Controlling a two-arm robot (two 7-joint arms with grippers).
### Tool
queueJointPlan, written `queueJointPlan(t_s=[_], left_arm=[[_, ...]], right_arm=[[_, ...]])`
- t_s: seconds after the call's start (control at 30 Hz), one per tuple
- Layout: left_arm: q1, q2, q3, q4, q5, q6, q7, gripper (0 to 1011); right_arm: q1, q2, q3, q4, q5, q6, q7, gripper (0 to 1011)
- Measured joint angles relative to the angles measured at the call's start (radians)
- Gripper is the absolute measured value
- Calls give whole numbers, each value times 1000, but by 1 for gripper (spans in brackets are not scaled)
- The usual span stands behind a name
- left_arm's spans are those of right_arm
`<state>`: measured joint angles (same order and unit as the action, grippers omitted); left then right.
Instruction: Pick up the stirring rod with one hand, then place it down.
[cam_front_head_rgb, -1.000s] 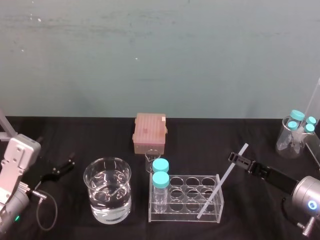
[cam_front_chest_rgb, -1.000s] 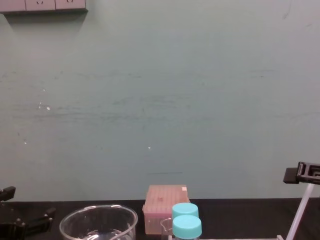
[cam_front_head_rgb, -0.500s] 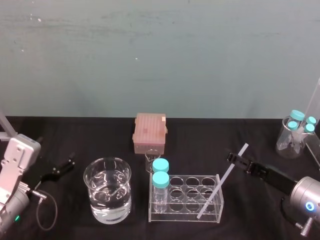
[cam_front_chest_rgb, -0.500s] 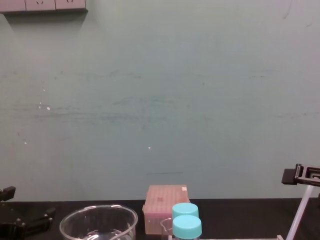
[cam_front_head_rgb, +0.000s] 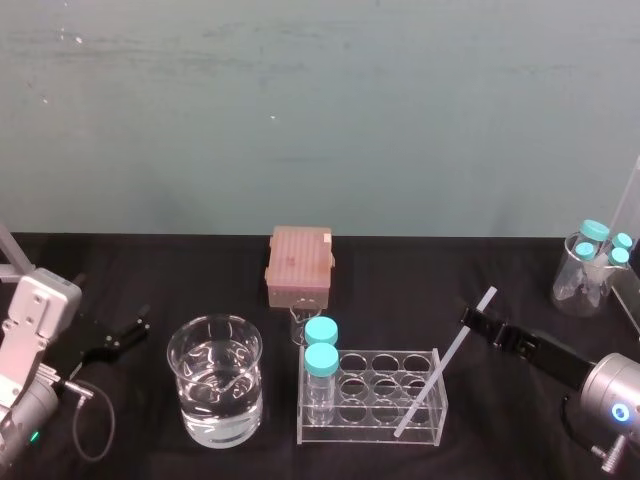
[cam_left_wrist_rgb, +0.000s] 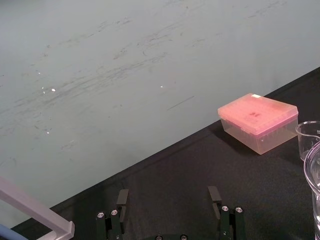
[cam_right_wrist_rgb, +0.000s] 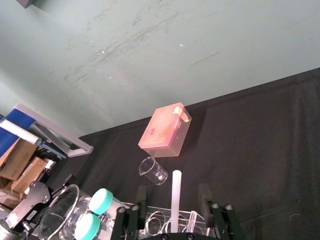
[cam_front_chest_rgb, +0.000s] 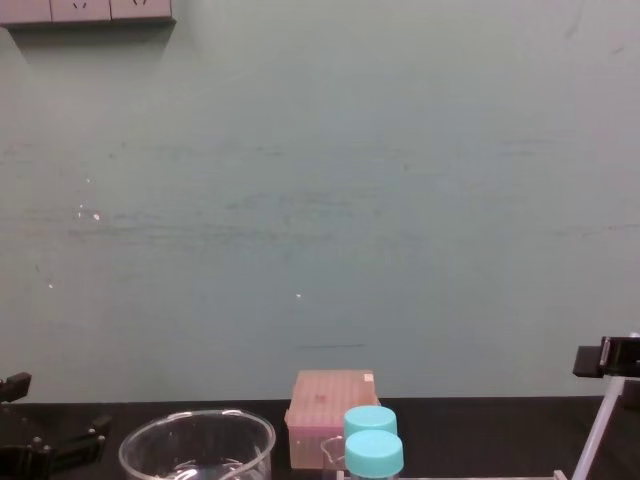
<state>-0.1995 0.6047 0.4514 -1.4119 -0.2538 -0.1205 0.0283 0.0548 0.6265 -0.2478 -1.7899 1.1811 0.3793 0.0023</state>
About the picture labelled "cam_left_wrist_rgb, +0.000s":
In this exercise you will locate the large clear glass beaker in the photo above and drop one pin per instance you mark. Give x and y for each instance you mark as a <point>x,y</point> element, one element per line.
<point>313,190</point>

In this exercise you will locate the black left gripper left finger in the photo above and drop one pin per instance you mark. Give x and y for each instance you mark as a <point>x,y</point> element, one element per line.
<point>115,220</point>

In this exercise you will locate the frosted clear plastic rack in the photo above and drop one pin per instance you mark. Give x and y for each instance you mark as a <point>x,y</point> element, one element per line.
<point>37,212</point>

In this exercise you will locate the small clear glass beaker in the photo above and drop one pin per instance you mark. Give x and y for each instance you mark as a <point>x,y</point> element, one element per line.
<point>306,140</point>

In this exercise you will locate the black table cloth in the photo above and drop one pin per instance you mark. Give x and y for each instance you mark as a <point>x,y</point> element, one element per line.
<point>190,175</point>

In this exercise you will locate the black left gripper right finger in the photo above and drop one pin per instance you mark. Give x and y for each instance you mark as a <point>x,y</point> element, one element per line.
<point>228,220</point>

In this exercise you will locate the translucent orange lidded box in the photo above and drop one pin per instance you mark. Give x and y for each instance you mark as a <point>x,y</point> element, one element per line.
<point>257,122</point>

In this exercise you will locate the blue cylindrical tube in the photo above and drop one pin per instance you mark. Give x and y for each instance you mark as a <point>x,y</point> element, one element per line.
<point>8,233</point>

